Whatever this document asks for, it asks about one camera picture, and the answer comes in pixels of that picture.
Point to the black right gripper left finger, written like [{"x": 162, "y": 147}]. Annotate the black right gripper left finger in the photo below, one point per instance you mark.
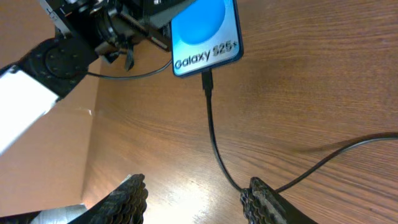
[{"x": 126, "y": 204}]

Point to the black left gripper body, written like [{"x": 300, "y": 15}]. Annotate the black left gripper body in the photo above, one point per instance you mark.
[{"x": 122, "y": 23}]

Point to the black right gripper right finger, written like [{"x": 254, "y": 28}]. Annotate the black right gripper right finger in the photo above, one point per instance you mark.
[{"x": 262, "y": 204}]

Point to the blue Galaxy smartphone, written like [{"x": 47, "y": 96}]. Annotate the blue Galaxy smartphone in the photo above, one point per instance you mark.
[{"x": 206, "y": 35}]

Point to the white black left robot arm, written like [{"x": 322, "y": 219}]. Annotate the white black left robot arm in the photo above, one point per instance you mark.
[{"x": 85, "y": 30}]

